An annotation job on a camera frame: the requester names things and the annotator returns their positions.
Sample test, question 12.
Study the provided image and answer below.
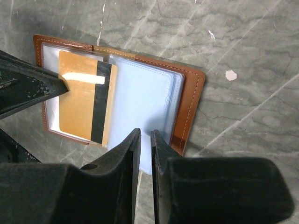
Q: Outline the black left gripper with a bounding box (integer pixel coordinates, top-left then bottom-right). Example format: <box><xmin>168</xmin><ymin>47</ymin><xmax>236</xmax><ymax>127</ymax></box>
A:
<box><xmin>0</xmin><ymin>51</ymin><xmax>68</xmax><ymax>163</ymax></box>

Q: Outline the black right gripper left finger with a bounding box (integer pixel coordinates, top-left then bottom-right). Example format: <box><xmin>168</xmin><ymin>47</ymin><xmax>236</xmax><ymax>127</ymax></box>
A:
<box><xmin>0</xmin><ymin>128</ymin><xmax>141</xmax><ymax>224</ymax></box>

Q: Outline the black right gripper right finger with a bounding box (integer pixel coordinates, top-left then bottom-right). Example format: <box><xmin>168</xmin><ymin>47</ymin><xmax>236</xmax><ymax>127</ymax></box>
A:
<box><xmin>150</xmin><ymin>130</ymin><xmax>295</xmax><ymax>224</ymax></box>

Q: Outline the gold card with stripe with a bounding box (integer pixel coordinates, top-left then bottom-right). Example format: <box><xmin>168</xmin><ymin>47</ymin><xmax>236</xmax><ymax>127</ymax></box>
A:
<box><xmin>58</xmin><ymin>51</ymin><xmax>117</xmax><ymax>146</ymax></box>

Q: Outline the brown leather card holder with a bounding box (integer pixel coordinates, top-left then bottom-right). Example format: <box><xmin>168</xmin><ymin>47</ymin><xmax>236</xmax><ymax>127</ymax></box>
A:
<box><xmin>33</xmin><ymin>35</ymin><xmax>205</xmax><ymax>174</ymax></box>

